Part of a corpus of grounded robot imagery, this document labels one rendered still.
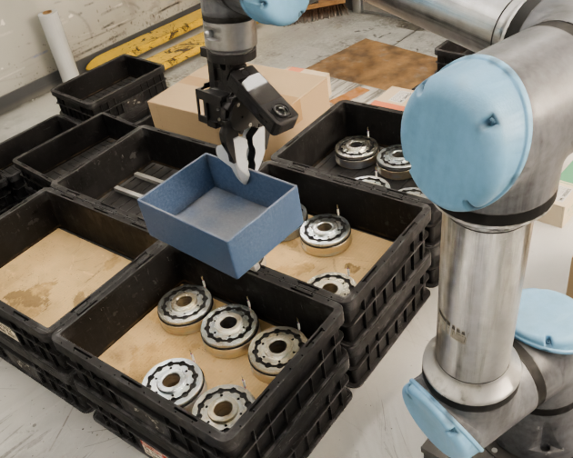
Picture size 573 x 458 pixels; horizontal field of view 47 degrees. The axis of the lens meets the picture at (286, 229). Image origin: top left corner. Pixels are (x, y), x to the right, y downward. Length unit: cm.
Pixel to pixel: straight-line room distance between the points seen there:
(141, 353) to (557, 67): 88
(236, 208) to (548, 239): 77
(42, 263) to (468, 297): 104
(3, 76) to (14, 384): 320
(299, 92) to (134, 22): 323
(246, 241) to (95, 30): 391
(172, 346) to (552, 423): 63
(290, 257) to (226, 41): 53
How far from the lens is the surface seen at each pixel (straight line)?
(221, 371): 115
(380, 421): 121
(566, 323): 92
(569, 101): 58
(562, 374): 93
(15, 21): 449
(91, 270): 145
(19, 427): 140
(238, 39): 95
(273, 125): 93
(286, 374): 99
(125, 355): 123
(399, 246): 118
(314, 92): 181
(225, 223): 105
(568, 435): 103
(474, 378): 80
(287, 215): 98
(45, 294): 144
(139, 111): 291
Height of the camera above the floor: 168
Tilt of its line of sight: 37 degrees down
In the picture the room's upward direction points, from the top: 10 degrees counter-clockwise
